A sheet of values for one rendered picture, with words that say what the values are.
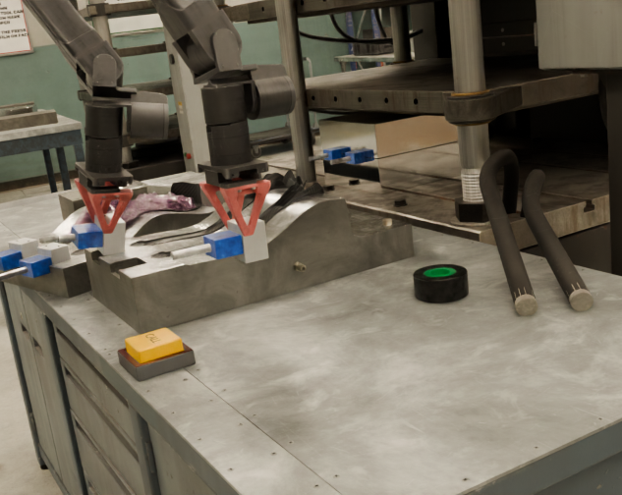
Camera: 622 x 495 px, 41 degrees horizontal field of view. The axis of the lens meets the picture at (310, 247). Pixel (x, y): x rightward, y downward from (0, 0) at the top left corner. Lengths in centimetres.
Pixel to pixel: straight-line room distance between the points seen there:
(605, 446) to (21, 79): 784
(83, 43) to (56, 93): 712
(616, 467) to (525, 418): 12
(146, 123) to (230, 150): 24
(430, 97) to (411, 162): 29
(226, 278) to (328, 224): 19
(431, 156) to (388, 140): 14
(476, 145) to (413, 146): 45
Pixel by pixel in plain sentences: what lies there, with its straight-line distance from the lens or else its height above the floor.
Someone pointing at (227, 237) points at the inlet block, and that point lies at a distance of 115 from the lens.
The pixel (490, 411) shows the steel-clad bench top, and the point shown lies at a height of 80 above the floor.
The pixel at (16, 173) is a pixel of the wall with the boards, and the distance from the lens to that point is 850.
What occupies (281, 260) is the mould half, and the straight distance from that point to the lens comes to 133.
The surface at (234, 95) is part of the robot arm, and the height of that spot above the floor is 113.
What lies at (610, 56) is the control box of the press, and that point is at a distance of 158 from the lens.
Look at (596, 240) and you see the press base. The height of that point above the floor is 69.
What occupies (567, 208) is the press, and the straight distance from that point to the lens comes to 181.
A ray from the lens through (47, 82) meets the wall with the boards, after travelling 848.
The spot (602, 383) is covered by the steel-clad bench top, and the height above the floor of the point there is 80.
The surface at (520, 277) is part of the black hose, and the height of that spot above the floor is 84.
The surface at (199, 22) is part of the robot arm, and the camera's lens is 113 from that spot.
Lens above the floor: 121
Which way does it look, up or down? 15 degrees down
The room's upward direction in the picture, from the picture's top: 7 degrees counter-clockwise
